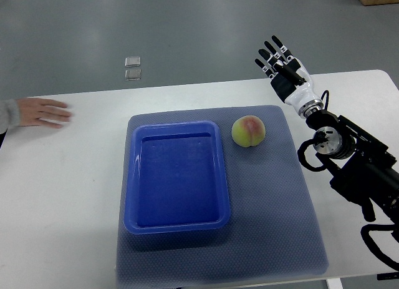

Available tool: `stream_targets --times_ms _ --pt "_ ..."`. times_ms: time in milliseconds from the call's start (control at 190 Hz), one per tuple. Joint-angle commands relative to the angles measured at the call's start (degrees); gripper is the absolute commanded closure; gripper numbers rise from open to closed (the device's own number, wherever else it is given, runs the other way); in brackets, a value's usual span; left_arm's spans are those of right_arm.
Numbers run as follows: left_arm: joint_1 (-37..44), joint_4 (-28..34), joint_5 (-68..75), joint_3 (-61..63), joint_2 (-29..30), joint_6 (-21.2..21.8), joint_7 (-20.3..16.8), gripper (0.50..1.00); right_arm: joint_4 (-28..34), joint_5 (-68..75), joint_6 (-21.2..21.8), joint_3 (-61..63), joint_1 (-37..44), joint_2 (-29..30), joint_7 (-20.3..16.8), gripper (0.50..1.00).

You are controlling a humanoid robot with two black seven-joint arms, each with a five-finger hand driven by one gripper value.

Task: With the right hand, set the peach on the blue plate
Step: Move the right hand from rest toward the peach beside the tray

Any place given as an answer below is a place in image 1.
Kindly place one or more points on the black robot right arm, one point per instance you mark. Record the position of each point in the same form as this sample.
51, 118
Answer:
360, 165

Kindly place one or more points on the person's bare hand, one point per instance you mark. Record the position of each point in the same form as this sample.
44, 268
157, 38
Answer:
42, 112

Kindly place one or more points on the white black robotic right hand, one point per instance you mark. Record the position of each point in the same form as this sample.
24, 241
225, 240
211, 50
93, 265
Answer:
289, 78

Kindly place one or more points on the upper metal floor plate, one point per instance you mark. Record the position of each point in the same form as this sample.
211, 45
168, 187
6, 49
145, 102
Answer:
132, 61

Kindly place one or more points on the green red peach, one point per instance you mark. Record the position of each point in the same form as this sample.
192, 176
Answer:
248, 131

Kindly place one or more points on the blue grey textured mat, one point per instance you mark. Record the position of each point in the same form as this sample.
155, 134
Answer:
272, 230

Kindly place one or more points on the grey sleeved forearm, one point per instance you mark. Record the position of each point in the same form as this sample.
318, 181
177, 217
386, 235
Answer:
9, 115

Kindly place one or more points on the blue plastic tray plate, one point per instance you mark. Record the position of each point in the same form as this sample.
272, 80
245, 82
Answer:
176, 179

